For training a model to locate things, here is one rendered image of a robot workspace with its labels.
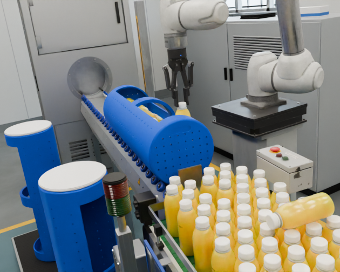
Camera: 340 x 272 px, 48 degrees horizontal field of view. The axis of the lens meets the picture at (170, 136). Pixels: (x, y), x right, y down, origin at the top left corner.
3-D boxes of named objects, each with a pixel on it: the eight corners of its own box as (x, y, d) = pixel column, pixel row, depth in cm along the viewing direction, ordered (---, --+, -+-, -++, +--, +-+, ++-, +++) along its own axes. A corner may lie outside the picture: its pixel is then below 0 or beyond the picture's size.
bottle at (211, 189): (219, 227, 135) (216, 185, 130) (201, 226, 137) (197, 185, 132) (221, 217, 141) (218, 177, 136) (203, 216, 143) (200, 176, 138)
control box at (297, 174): (278, 167, 153) (278, 143, 150) (312, 187, 135) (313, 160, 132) (256, 173, 150) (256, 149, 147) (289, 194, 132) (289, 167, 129)
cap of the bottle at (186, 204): (185, 202, 122) (184, 197, 121) (195, 205, 119) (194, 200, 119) (177, 207, 119) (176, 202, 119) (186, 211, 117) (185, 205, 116)
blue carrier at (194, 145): (150, 126, 241) (145, 81, 231) (216, 177, 162) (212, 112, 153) (106, 135, 232) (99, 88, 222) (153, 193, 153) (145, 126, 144)
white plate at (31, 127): (36, 117, 253) (36, 120, 254) (-5, 130, 234) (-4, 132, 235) (60, 123, 235) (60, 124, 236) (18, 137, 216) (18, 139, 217)
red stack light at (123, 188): (125, 185, 103) (123, 172, 102) (131, 195, 98) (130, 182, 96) (102, 191, 101) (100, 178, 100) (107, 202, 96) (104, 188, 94)
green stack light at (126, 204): (128, 202, 105) (125, 186, 103) (134, 212, 99) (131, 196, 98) (105, 208, 103) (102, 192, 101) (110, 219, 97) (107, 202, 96)
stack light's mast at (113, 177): (130, 221, 107) (122, 169, 102) (137, 232, 101) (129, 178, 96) (109, 228, 105) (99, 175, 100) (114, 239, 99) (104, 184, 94)
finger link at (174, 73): (178, 63, 151) (175, 63, 151) (176, 91, 154) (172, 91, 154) (175, 62, 155) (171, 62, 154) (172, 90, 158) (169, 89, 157)
